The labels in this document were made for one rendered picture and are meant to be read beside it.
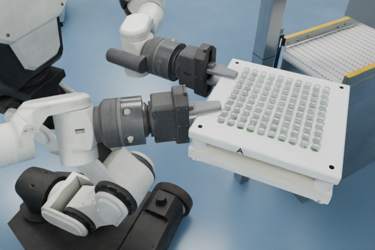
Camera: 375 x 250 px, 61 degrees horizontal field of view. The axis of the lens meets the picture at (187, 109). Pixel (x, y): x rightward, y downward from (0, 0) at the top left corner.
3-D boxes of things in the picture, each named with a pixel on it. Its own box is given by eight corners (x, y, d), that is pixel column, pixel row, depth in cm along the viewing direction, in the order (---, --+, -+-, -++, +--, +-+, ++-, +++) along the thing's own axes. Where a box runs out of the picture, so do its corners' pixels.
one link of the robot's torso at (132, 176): (116, 224, 101) (-4, 123, 90) (144, 181, 113) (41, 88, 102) (142, 217, 90) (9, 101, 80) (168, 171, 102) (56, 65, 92)
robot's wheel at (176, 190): (169, 186, 137) (197, 216, 143) (174, 177, 140) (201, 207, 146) (142, 192, 150) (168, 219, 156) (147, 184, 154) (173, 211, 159)
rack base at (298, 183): (339, 111, 68) (342, 102, 66) (327, 205, 51) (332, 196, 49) (229, 82, 75) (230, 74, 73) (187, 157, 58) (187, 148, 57)
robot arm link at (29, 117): (95, 92, 54) (9, 109, 46) (102, 143, 56) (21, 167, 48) (79, 91, 59) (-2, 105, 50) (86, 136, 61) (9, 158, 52)
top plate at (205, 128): (347, 92, 64) (350, 84, 63) (337, 186, 48) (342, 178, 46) (231, 65, 72) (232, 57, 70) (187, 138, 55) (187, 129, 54)
